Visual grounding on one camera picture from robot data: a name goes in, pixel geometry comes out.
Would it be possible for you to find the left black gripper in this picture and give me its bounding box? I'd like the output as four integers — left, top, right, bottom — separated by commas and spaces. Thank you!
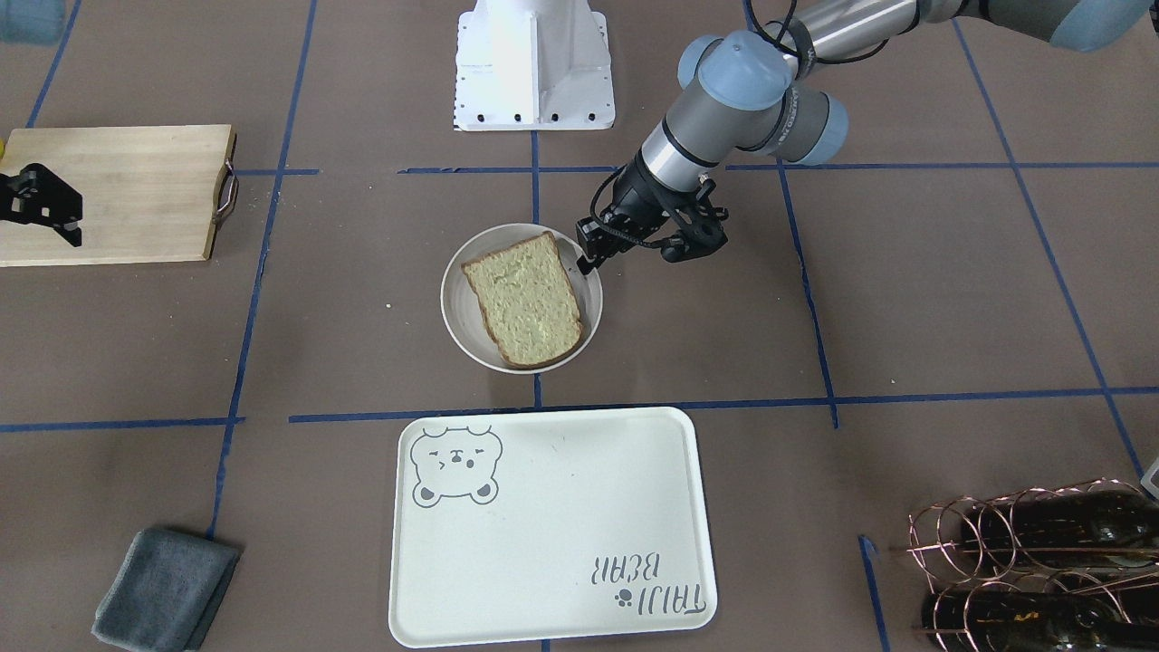
576, 154, 675, 276

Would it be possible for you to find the bread slice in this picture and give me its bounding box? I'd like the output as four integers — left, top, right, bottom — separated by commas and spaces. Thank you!
460, 230, 585, 369

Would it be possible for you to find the white round plate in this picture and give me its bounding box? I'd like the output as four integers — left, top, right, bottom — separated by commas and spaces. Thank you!
440, 224, 603, 374

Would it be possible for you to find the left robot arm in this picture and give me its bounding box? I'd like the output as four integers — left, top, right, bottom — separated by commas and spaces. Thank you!
576, 1, 1151, 274

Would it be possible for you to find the cream bear tray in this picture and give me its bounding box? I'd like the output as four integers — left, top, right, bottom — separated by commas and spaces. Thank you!
388, 406, 719, 649

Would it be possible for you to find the wooden cutting board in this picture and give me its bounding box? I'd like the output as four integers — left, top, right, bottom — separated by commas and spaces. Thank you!
1, 124, 236, 268

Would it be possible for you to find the dark wine bottle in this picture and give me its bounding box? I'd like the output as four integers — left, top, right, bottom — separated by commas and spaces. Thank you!
914, 583, 1158, 651
960, 488, 1158, 571

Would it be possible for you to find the grey folded cloth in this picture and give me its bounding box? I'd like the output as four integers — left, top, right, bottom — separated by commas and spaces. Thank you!
92, 528, 241, 651

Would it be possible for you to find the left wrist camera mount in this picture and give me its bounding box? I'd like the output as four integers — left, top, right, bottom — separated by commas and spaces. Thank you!
657, 175, 730, 264

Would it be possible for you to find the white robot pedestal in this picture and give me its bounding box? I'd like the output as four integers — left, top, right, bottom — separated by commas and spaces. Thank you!
453, 1, 617, 132

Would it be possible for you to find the copper wire bottle rack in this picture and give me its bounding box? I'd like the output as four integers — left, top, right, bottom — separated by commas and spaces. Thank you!
905, 478, 1158, 627

